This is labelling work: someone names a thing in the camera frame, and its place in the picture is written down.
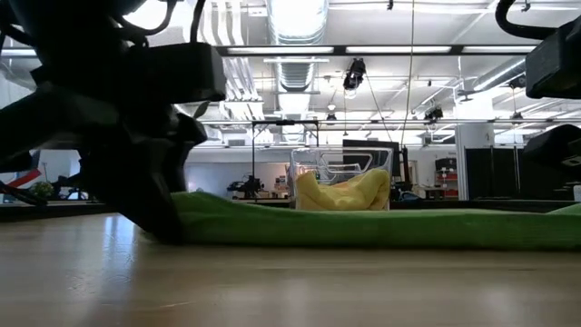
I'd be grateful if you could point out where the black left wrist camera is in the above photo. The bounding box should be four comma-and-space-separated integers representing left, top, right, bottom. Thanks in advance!
144, 42, 228, 104

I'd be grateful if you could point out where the white pillar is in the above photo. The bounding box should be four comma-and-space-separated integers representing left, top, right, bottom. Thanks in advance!
455, 122, 496, 201

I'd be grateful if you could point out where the yellow microfiber towel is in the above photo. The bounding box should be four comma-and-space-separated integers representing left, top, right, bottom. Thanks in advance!
294, 168, 391, 212

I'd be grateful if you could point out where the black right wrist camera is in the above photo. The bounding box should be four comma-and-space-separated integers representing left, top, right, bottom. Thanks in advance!
521, 124, 581, 176

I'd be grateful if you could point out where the clear plastic bin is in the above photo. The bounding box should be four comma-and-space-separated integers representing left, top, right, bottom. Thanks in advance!
289, 145, 394, 213

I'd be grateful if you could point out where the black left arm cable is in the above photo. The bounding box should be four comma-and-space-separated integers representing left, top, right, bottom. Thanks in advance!
117, 0, 208, 45

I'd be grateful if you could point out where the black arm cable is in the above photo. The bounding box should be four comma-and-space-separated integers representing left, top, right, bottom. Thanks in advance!
117, 0, 208, 45
494, 0, 557, 41

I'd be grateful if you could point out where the black partition screen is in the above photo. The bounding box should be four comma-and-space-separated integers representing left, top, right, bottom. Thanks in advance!
465, 134, 581, 201

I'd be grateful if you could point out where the black metal stand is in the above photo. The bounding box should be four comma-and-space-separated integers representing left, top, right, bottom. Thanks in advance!
251, 119, 321, 201

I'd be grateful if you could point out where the green microfiber towel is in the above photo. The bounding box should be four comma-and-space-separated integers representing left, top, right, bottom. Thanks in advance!
172, 190, 581, 252

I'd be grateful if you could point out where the black monitor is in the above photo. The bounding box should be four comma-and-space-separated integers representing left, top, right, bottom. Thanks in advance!
342, 139, 401, 178

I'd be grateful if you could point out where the red and blue stand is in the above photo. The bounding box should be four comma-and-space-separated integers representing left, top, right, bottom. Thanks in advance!
0, 154, 43, 206

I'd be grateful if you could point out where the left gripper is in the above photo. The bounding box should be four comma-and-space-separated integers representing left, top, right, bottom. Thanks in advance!
0, 43, 228, 245

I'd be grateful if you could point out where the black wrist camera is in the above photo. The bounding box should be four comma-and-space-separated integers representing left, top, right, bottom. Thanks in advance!
144, 42, 228, 104
521, 124, 581, 176

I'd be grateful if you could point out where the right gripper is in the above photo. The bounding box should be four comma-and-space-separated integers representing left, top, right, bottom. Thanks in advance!
525, 15, 581, 100

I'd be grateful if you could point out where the small green shrub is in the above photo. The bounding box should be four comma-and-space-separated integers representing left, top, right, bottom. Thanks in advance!
27, 180, 55, 199

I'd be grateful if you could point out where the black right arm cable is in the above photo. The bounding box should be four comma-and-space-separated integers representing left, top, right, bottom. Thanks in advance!
494, 0, 557, 41

